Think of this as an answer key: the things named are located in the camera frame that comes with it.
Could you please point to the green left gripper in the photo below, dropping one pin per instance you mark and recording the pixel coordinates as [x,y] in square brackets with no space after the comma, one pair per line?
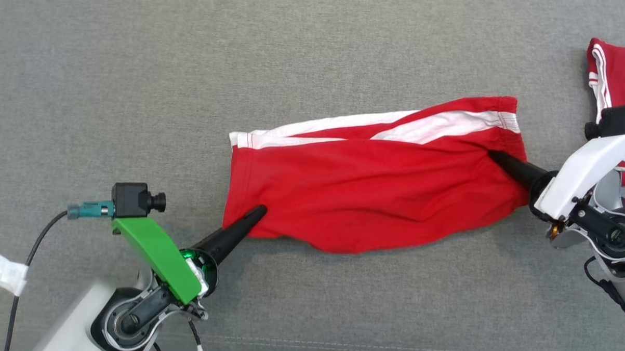
[156,253]

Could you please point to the red shorts with white stripes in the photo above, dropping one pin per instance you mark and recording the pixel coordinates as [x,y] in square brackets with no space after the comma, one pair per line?
[369,198]

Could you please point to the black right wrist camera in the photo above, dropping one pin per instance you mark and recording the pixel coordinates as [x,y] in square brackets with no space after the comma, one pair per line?
[618,121]

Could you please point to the teal left camera connector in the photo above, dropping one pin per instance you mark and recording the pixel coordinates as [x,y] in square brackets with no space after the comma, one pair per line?
[90,209]

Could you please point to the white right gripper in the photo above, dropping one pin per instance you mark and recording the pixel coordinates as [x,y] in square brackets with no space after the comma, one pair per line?
[583,172]

